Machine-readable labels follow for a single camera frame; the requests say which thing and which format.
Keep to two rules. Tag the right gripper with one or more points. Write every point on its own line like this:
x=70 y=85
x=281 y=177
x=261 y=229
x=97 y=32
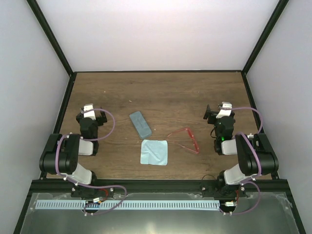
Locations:
x=212 y=114

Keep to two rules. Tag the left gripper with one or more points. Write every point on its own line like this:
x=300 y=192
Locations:
x=105 y=119

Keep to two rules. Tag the pink transparent sunglasses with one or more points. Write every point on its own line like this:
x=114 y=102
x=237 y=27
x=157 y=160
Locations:
x=185 y=139

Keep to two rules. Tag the teal glasses case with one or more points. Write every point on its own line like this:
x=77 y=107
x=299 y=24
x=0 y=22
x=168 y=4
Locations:
x=140 y=124

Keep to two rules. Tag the light blue cleaning cloth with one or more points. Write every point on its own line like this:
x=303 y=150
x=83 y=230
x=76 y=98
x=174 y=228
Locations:
x=154 y=152

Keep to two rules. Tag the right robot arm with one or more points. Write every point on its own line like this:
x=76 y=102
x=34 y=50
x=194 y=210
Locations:
x=255 y=154

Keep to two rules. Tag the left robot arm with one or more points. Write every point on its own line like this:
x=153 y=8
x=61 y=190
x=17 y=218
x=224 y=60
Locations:
x=61 y=152

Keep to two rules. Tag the metal sheet panel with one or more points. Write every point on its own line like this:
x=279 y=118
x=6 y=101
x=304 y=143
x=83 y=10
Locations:
x=257 y=213

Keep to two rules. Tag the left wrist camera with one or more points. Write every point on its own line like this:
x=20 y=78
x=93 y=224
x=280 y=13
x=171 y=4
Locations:
x=88 y=111

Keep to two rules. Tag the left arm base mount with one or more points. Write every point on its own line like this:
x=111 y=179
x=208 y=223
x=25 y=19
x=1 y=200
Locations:
x=84 y=192

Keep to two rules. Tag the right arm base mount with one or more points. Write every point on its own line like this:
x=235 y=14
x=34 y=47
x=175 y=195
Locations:
x=210 y=188

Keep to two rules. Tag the black aluminium frame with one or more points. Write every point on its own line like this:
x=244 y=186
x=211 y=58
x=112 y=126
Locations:
x=165 y=58

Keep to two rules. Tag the light blue slotted cable duct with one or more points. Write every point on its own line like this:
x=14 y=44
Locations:
x=205 y=205

